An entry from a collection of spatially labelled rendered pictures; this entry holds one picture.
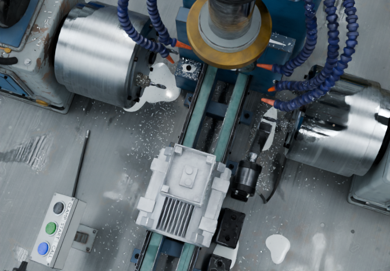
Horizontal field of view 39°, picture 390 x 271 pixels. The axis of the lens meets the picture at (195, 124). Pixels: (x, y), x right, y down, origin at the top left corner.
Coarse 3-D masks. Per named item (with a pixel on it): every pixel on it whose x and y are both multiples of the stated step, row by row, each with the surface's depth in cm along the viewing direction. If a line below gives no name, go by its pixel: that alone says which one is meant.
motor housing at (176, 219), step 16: (160, 176) 135; (224, 176) 136; (208, 192) 133; (160, 208) 131; (176, 208) 130; (192, 208) 130; (208, 208) 133; (160, 224) 128; (176, 224) 127; (192, 224) 130; (208, 240) 133
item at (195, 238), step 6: (168, 150) 134; (168, 156) 135; (216, 162) 133; (216, 168) 132; (222, 168) 133; (144, 216) 131; (144, 222) 130; (150, 222) 130; (150, 228) 130; (192, 234) 129; (198, 234) 129; (192, 240) 129; (198, 240) 129; (198, 246) 141
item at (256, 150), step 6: (258, 126) 119; (264, 126) 119; (270, 126) 119; (258, 132) 120; (264, 132) 119; (270, 132) 118; (258, 138) 125; (264, 138) 123; (252, 144) 132; (258, 144) 130; (264, 144) 129; (252, 150) 138; (258, 150) 136; (252, 156) 140; (258, 156) 141
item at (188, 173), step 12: (180, 156) 131; (192, 156) 131; (204, 156) 131; (168, 168) 127; (180, 168) 130; (192, 168) 128; (204, 168) 130; (168, 180) 129; (180, 180) 128; (192, 180) 128; (204, 180) 129; (168, 192) 128; (180, 192) 129; (192, 192) 129; (204, 192) 126; (192, 204) 128
